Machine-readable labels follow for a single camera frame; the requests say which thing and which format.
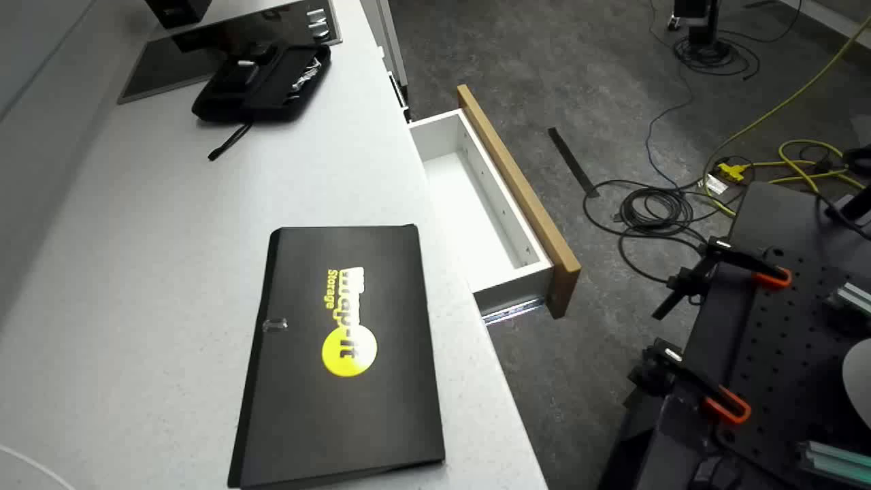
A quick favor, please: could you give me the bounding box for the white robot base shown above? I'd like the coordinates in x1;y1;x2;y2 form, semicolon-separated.
842;334;871;406

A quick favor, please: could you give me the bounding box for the white drawer with wooden front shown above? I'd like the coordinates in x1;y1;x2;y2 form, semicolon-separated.
407;81;582;321

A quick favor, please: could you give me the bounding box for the black case with yellow logo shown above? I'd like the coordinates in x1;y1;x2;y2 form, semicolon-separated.
227;223;450;490

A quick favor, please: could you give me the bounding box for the black flat bar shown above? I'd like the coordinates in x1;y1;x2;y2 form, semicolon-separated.
544;125;603;198

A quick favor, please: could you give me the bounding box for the black zippered pouch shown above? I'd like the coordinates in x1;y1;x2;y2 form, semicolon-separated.
188;43;332;125

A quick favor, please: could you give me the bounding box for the black orange bar clamp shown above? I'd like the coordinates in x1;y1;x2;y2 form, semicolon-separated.
635;338;755;429
650;236;795;321

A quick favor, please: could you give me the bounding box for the yellow white power plug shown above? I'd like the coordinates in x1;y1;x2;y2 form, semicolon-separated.
699;157;755;198

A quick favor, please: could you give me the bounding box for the black induction cooktop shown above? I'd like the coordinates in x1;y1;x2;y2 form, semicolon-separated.
117;3;345;106

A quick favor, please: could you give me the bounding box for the black box on cooktop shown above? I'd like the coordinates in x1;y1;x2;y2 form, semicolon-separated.
144;0;219;29

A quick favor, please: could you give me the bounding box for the black perforated breadboard table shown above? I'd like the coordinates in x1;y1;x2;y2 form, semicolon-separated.
633;182;871;490

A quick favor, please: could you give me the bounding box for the silver aluminium extrusion piece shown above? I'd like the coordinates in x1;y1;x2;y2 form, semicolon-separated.
822;277;871;321

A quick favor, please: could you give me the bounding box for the teal aluminium extrusion bar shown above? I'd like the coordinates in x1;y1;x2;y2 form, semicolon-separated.
799;439;871;490

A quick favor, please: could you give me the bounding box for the coiled black cable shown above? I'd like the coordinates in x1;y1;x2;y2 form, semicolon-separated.
581;96;729;288

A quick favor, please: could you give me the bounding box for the black stand with cables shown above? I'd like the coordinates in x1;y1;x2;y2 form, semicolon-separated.
664;0;762;81

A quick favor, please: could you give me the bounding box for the yellow cable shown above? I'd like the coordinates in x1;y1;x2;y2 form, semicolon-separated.
697;14;871;219

